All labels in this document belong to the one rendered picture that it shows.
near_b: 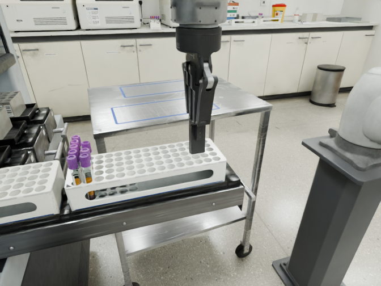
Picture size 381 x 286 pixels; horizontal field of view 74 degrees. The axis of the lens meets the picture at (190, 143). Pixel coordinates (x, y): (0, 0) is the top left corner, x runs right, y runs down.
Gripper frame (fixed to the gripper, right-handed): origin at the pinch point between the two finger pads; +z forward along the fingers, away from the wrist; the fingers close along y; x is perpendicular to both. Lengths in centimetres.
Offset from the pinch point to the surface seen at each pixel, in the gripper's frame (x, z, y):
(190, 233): 7, 62, -29
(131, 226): -15.2, 13.5, 6.7
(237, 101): 27.3, 8.0, -35.9
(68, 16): -45, -12, -229
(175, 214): -6.5, 13.0, 6.7
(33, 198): -29.6, 4.3, 4.9
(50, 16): -59, -13, -229
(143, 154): -10.8, 3.5, -2.4
